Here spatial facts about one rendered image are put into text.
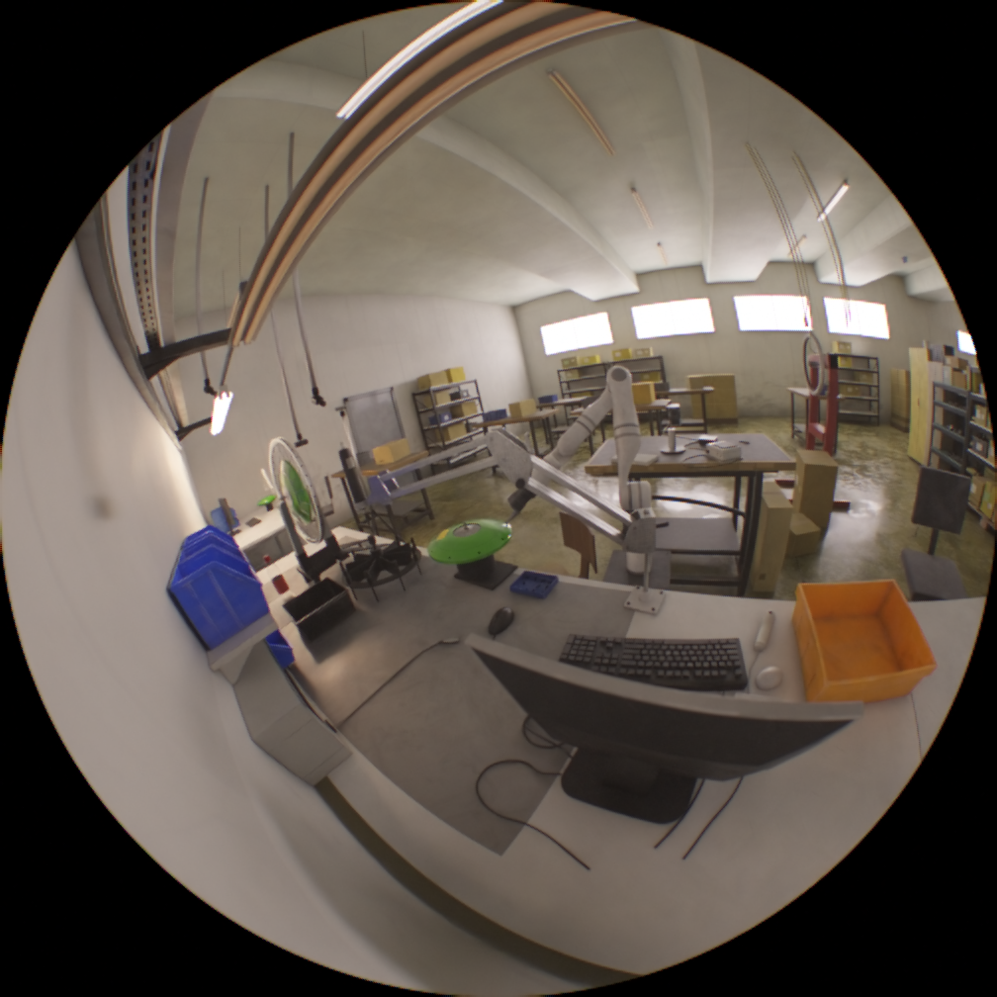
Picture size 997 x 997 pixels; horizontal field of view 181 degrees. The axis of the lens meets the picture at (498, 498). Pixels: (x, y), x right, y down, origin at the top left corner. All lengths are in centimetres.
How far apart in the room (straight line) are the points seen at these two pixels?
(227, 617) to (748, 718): 88
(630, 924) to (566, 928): 9
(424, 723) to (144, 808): 64
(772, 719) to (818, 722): 6
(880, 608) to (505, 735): 105
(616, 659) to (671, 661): 13
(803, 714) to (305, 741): 78
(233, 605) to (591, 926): 89
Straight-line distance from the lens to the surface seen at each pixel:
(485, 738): 72
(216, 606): 79
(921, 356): 709
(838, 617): 104
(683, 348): 947
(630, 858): 63
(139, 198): 92
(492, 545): 103
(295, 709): 69
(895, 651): 105
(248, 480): 542
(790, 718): 37
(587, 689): 36
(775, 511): 223
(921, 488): 214
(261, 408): 558
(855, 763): 82
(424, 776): 73
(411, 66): 59
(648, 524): 78
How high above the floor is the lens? 154
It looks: 19 degrees down
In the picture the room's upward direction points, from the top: 13 degrees counter-clockwise
